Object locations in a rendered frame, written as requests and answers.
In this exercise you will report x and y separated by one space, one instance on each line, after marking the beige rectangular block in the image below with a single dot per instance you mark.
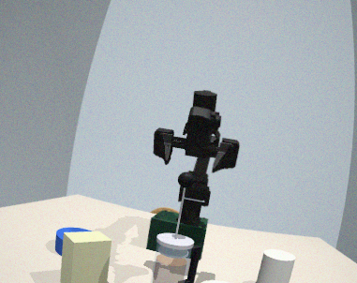
85 257

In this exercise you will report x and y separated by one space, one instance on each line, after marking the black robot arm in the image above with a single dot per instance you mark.
202 117

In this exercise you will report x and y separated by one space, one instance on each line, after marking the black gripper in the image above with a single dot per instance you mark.
198 145

